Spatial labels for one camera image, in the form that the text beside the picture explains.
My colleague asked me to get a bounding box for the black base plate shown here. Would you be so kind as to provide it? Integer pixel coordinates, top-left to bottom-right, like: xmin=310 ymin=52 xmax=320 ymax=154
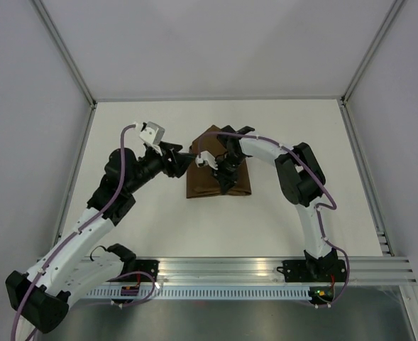
xmin=109 ymin=259 xmax=160 ymax=283
xmin=276 ymin=260 xmax=348 ymax=283

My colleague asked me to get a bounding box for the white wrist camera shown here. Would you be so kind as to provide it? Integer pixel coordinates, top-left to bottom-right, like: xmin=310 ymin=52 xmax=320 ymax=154
xmin=195 ymin=151 xmax=218 ymax=170
xmin=134 ymin=121 xmax=165 ymax=150

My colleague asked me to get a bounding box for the white slotted cable duct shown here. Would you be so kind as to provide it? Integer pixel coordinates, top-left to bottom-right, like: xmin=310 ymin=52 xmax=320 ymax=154
xmin=83 ymin=284 xmax=310 ymax=301

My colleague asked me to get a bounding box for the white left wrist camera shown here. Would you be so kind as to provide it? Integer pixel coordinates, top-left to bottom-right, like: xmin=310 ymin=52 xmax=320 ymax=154
xmin=134 ymin=121 xmax=165 ymax=150

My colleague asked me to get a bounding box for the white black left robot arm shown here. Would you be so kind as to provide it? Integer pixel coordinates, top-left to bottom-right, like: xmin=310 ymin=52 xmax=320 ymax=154
xmin=6 ymin=142 xmax=196 ymax=333

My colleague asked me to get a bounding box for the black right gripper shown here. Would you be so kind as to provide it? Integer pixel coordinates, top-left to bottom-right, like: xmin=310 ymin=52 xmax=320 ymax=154
xmin=210 ymin=153 xmax=247 ymax=195

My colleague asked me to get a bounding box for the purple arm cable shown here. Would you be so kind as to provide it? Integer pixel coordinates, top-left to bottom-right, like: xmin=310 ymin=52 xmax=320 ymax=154
xmin=196 ymin=131 xmax=353 ymax=310
xmin=9 ymin=124 xmax=160 ymax=341

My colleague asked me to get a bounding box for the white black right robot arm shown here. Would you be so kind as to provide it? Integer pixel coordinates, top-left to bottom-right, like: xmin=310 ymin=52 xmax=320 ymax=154
xmin=208 ymin=126 xmax=348 ymax=283

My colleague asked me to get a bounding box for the right aluminium frame post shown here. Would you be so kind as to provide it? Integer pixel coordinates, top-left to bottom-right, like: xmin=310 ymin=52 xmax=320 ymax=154
xmin=341 ymin=0 xmax=408 ymax=102

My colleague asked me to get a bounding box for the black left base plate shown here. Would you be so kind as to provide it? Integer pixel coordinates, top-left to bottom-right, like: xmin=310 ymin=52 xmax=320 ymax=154
xmin=109 ymin=259 xmax=160 ymax=283

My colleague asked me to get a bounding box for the brown cloth napkin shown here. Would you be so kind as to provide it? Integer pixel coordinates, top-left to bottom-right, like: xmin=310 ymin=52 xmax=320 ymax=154
xmin=186 ymin=135 xmax=252 ymax=199

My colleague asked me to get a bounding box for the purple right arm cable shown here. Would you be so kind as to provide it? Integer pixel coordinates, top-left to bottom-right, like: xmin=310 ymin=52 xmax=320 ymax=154
xmin=196 ymin=131 xmax=353 ymax=310

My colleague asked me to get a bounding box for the aluminium frame post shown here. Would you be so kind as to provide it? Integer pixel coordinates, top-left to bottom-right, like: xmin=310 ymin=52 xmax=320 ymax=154
xmin=30 ymin=0 xmax=97 ymax=108
xmin=341 ymin=0 xmax=408 ymax=102

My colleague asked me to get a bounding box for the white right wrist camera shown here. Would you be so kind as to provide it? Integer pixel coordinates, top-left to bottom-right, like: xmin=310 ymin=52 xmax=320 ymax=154
xmin=195 ymin=151 xmax=218 ymax=170

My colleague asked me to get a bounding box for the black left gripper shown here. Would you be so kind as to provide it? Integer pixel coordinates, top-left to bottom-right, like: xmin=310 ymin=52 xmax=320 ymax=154
xmin=126 ymin=141 xmax=197 ymax=194

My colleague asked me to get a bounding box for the left aluminium frame post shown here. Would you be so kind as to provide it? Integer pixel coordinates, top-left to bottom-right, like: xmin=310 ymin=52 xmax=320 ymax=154
xmin=30 ymin=0 xmax=97 ymax=108

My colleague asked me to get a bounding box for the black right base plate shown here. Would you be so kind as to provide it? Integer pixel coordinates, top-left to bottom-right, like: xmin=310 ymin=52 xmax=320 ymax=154
xmin=276 ymin=260 xmax=348 ymax=283

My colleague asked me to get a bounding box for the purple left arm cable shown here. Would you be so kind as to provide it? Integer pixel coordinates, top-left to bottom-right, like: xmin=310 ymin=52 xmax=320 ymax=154
xmin=9 ymin=124 xmax=160 ymax=341

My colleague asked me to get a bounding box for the aluminium frame rail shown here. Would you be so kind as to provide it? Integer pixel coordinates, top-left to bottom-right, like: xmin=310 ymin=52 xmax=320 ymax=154
xmin=31 ymin=256 xmax=418 ymax=285

